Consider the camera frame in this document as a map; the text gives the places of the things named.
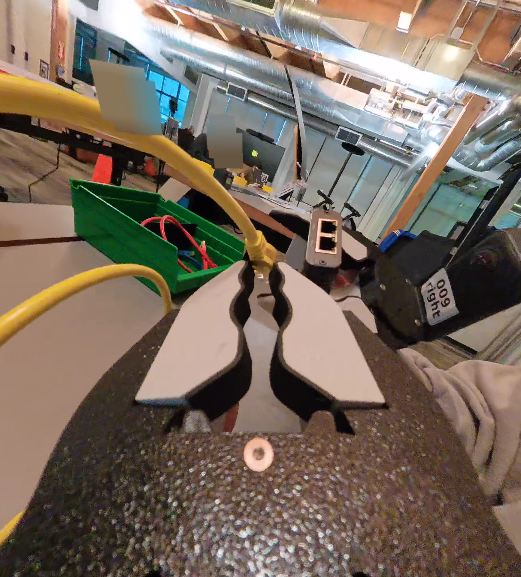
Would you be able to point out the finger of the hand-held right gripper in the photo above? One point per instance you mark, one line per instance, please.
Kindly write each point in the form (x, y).
(296, 254)
(355, 250)

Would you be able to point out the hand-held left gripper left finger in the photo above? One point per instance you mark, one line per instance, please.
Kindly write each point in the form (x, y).
(197, 342)

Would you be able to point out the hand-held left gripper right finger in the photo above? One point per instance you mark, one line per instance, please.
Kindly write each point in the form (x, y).
(332, 356)

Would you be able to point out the black ethernet splitter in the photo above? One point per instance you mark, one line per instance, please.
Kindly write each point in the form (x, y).
(325, 254)

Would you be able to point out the green plastic bin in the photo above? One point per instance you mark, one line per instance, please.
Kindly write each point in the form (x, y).
(107, 225)

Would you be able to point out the person's right forearm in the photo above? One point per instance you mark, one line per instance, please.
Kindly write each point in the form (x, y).
(490, 428)

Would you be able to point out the black computer monitor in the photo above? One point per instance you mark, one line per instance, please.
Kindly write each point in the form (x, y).
(265, 155)

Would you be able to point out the black bin divider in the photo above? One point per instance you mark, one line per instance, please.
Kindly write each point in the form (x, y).
(179, 234)

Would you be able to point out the orange traffic cone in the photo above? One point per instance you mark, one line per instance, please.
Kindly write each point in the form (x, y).
(105, 171)

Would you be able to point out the silver ventilation duct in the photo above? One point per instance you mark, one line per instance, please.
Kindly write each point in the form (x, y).
(287, 97)

